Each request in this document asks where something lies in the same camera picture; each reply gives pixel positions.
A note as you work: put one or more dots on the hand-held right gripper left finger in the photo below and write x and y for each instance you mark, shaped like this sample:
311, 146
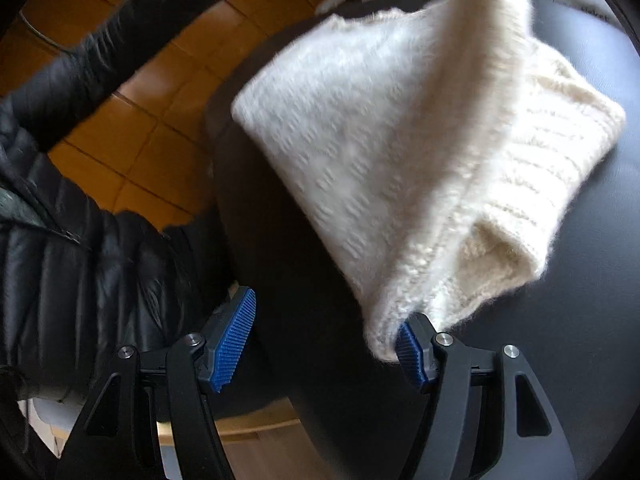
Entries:
232, 345

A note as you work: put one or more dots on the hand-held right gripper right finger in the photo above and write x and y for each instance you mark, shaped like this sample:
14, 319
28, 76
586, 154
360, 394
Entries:
411, 355

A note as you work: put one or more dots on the cream knit sweater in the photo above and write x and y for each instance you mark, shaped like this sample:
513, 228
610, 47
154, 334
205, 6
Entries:
375, 135

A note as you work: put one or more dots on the person's left forearm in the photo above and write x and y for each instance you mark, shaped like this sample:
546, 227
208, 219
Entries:
125, 35

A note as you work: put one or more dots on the person's black puffer jacket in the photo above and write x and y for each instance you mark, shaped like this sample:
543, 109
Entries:
75, 285

